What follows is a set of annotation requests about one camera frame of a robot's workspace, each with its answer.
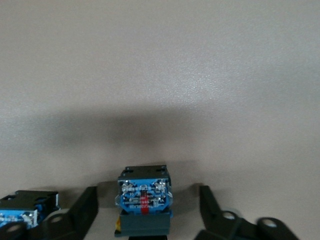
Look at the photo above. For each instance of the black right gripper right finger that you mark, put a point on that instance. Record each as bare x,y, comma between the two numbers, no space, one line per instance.
210,207

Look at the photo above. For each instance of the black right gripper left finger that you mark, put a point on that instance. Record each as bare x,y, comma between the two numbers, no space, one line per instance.
85,212

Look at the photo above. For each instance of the green push button switch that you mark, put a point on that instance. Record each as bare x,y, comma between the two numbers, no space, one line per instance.
27,202

